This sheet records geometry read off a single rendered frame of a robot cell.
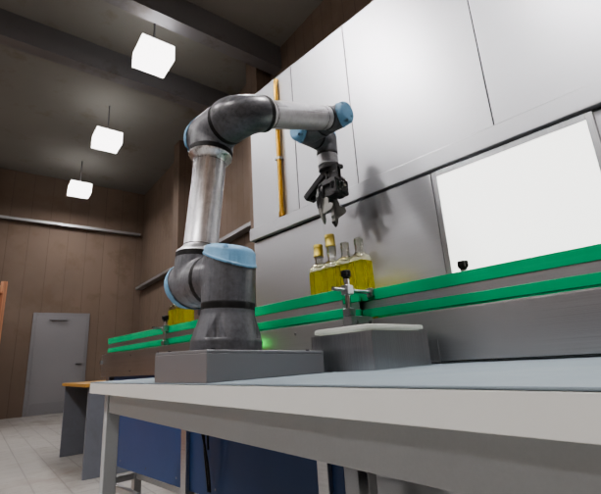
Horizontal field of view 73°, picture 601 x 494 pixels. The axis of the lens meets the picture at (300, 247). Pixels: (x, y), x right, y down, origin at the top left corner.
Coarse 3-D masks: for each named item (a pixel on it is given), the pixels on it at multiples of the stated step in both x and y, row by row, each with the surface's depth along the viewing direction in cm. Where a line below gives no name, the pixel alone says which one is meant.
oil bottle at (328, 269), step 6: (324, 264) 136; (330, 264) 134; (324, 270) 136; (330, 270) 133; (324, 276) 135; (330, 276) 133; (324, 282) 135; (330, 282) 133; (324, 288) 134; (330, 288) 132
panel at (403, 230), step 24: (576, 120) 102; (600, 144) 97; (456, 168) 123; (600, 168) 97; (384, 192) 141; (408, 192) 134; (432, 192) 127; (360, 216) 147; (384, 216) 139; (408, 216) 133; (432, 216) 126; (336, 240) 153; (384, 240) 138; (408, 240) 131; (432, 240) 125; (384, 264) 136; (408, 264) 130; (432, 264) 124
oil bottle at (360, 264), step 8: (352, 256) 128; (360, 256) 126; (368, 256) 128; (352, 264) 127; (360, 264) 125; (368, 264) 126; (352, 272) 127; (360, 272) 124; (368, 272) 125; (352, 280) 126; (360, 280) 124; (368, 280) 124; (360, 288) 124
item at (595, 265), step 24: (504, 264) 94; (528, 264) 90; (552, 264) 87; (576, 264) 84; (600, 264) 81; (384, 288) 116; (408, 288) 110; (432, 288) 105; (456, 288) 101; (480, 288) 97; (504, 288) 93; (528, 288) 89; (552, 288) 86; (384, 312) 115; (408, 312) 110
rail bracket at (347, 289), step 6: (348, 270) 112; (342, 276) 113; (348, 276) 112; (348, 282) 112; (336, 288) 108; (342, 288) 110; (348, 288) 110; (372, 288) 118; (342, 294) 111; (348, 294) 111; (372, 294) 117; (348, 300) 110; (348, 306) 110; (348, 312) 109; (354, 312) 110
